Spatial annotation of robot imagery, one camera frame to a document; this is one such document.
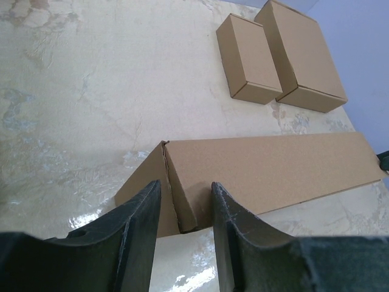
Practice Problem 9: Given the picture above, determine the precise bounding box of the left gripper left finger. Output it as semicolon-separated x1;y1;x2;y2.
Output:
42;179;162;292

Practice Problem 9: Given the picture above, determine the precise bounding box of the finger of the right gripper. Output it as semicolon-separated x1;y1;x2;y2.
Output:
377;151;389;173

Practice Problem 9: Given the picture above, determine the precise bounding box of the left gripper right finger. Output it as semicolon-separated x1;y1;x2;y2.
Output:
210;181;300;292

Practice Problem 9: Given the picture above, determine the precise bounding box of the cardboard paper box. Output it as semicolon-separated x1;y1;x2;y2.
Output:
114;132;385;237

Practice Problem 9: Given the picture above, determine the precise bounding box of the large folded cardboard box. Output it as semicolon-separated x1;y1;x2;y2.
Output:
255;1;348;113

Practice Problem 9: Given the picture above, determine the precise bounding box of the small folded cardboard box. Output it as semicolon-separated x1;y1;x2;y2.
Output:
216;13;282;105

